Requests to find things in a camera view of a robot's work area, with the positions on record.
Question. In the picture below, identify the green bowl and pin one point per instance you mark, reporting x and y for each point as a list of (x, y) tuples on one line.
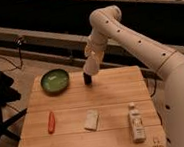
[(55, 81)]

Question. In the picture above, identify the white ceramic cup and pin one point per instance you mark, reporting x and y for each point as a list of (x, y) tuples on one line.
[(91, 66)]

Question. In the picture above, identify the orange carrot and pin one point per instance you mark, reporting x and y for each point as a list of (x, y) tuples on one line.
[(51, 123)]

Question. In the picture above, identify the white plastic bottle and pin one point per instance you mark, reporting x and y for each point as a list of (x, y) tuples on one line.
[(136, 124)]

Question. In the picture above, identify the black eraser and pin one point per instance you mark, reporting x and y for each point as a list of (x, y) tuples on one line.
[(87, 79)]

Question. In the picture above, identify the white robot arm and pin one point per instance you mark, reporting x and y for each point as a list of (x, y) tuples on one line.
[(165, 61)]

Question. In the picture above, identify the wooden table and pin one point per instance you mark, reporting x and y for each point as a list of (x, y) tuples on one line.
[(114, 111)]

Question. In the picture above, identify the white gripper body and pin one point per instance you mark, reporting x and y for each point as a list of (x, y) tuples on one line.
[(93, 49)]

